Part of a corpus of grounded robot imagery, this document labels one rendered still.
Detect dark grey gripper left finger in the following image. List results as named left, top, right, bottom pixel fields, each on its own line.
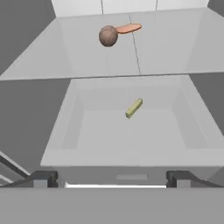
left=0, top=171, right=60, bottom=189

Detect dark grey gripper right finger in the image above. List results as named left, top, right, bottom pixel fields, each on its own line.
left=165, top=170, right=224, bottom=189

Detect white fridge drawer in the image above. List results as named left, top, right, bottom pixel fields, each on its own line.
left=39, top=74, right=224, bottom=186

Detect yellow butter stick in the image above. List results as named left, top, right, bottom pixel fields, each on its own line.
left=125, top=97, right=144, bottom=120

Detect white fridge shelf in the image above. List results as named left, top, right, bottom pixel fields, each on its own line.
left=0, top=6, right=224, bottom=81

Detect brown egg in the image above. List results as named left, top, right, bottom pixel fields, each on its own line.
left=98, top=24, right=119, bottom=48

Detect orange sausage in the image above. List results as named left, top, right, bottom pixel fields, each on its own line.
left=115, top=23, right=143, bottom=35

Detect grey fridge door rail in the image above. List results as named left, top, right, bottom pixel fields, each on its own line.
left=0, top=150, right=32, bottom=186

